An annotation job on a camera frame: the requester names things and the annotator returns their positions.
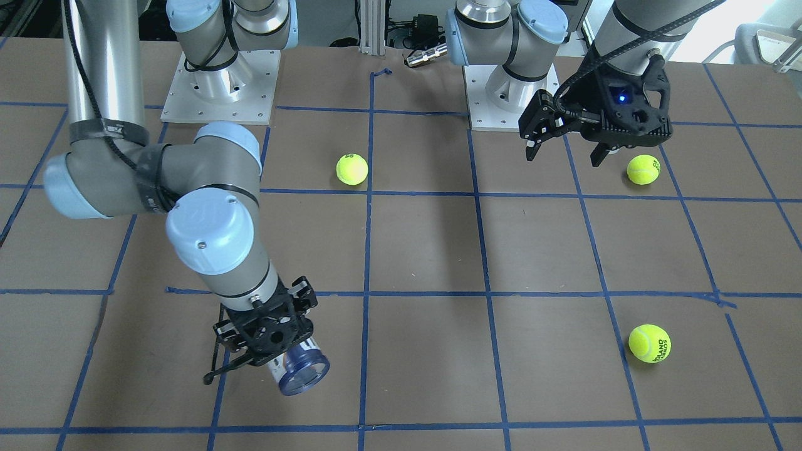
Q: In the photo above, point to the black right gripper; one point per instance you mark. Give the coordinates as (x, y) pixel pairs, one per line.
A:
(305, 292)

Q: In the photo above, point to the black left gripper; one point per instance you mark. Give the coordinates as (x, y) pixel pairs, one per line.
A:
(590, 94)

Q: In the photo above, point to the white blue tennis ball can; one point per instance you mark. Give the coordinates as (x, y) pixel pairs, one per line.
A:
(300, 368)

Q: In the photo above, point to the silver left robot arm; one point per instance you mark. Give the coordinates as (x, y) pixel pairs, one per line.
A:
(524, 37)

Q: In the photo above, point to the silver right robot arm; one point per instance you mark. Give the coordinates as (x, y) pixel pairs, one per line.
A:
(208, 191)

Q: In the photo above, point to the yellow far tennis ball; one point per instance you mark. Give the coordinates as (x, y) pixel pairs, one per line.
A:
(643, 169)

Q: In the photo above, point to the yellow centre tennis ball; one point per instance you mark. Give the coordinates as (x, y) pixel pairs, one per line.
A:
(352, 169)

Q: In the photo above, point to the yellow Roland Garros tennis ball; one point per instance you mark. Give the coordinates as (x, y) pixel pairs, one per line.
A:
(649, 343)

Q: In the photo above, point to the silver metal connector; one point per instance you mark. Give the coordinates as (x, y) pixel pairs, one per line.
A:
(420, 57)

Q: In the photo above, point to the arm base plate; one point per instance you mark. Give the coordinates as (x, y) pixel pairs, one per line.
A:
(495, 106)
(242, 93)

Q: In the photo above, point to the aluminium frame post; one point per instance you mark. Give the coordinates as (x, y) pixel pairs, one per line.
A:
(372, 27)

